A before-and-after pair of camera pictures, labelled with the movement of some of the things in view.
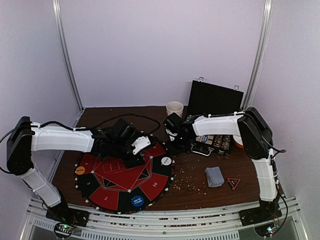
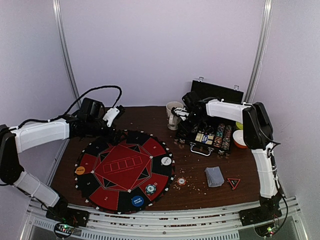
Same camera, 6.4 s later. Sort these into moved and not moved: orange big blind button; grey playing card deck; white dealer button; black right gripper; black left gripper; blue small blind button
Moved: black right gripper; black left gripper
Not moved: blue small blind button; grey playing card deck; white dealer button; orange big blind button
